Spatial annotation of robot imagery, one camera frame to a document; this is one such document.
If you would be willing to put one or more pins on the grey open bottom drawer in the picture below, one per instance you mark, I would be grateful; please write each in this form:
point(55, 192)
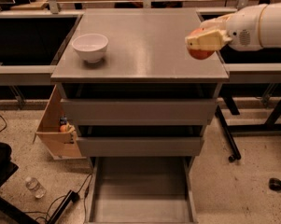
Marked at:
point(152, 190)

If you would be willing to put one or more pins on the black table leg with caster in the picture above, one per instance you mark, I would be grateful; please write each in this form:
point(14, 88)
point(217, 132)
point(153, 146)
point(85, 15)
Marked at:
point(236, 155)

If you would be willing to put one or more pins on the black caster wheel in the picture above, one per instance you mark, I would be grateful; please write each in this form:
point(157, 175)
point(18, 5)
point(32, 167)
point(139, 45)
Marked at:
point(275, 184)

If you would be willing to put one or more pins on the grey drawer cabinet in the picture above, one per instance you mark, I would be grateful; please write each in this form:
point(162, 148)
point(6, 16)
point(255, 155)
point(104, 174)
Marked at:
point(144, 46)

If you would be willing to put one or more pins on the small orange fruit in box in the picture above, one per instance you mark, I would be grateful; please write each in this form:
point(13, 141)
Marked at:
point(63, 128)

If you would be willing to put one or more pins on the red apple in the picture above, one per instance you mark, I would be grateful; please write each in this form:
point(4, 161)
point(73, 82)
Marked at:
point(199, 54)

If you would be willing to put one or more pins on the white ceramic bowl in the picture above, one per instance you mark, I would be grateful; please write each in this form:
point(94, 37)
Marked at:
point(90, 48)

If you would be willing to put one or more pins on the clear plastic water bottle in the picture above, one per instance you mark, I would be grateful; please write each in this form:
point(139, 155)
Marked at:
point(35, 187)

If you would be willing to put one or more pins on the cardboard box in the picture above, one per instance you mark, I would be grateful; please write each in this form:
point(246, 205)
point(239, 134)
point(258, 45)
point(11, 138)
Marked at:
point(61, 146)

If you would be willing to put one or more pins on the grey middle drawer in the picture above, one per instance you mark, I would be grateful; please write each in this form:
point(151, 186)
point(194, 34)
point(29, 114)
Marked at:
point(139, 146)

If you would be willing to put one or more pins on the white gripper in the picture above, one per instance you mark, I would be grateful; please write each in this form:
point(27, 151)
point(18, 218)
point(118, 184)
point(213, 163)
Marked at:
point(243, 30)

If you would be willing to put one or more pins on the black chair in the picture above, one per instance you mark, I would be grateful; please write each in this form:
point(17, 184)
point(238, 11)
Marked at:
point(7, 169)

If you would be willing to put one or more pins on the grey top drawer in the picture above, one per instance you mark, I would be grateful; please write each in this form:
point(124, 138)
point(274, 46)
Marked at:
point(139, 112)

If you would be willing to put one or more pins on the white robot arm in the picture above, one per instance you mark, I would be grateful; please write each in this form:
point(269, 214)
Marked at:
point(270, 27)

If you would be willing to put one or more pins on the black power strip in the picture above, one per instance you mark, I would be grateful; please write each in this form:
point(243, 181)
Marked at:
point(70, 197)

